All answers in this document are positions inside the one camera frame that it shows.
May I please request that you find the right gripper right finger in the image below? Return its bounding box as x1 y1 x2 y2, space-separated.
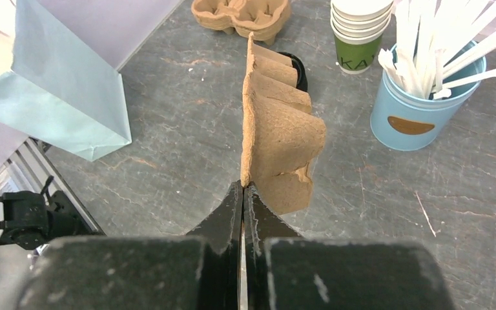
243 183 455 309

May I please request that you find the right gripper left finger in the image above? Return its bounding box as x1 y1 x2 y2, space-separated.
17 182 243 309

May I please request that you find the brown cardboard cup carrier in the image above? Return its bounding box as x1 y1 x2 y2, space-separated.
240 34 326 214

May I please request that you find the white and blue paper bag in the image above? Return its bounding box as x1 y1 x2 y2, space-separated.
0 1 132 161

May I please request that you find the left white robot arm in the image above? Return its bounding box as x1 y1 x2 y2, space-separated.
0 176 123 309

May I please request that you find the stack of black lids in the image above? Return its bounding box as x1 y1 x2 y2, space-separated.
279 52 308 92

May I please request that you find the blue straw holder can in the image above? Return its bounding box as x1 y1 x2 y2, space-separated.
370 71 480 151

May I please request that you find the stack of paper cups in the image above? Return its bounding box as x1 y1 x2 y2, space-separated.
330 0 393 74

